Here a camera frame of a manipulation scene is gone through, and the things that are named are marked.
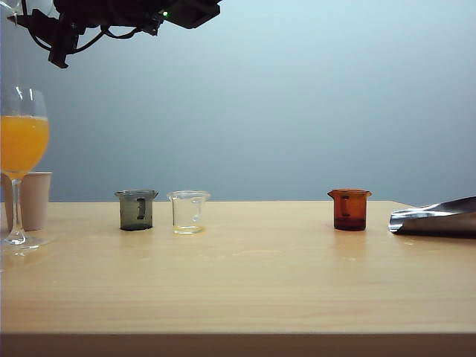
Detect wine glass with orange juice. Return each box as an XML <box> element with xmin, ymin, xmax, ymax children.
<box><xmin>0</xmin><ymin>86</ymin><xmax>51</xmax><ymax>257</ymax></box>

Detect silver foil bag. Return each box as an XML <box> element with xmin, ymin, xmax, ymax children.
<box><xmin>387</xmin><ymin>196</ymin><xmax>476</xmax><ymax>239</ymax></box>

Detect thin black cable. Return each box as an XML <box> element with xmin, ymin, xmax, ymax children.
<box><xmin>28</xmin><ymin>25</ymin><xmax>54</xmax><ymax>52</ymax></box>

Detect black looped cable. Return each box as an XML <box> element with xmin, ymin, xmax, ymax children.
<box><xmin>75</xmin><ymin>25</ymin><xmax>139</xmax><ymax>54</ymax></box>

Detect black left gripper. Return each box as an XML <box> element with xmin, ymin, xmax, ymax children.
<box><xmin>16</xmin><ymin>6</ymin><xmax>167</xmax><ymax>70</ymax></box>

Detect beige paper cup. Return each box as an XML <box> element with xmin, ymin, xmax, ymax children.
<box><xmin>1</xmin><ymin>171</ymin><xmax>53</xmax><ymax>232</ymax></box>

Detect amber measuring cup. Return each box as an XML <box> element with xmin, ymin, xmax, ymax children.
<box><xmin>327</xmin><ymin>188</ymin><xmax>373</xmax><ymax>232</ymax></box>

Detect smoky grey measuring cup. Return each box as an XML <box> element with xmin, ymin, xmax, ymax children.
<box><xmin>114</xmin><ymin>189</ymin><xmax>160</xmax><ymax>232</ymax></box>

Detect clear measuring cup wooden handle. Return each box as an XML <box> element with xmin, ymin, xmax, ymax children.
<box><xmin>5</xmin><ymin>0</ymin><xmax>57</xmax><ymax>27</ymax></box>

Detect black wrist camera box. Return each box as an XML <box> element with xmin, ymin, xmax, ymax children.
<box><xmin>158</xmin><ymin>0</ymin><xmax>223</xmax><ymax>30</ymax></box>

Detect clear glass measuring cup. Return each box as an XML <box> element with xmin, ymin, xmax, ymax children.
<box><xmin>166</xmin><ymin>190</ymin><xmax>211</xmax><ymax>236</ymax></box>

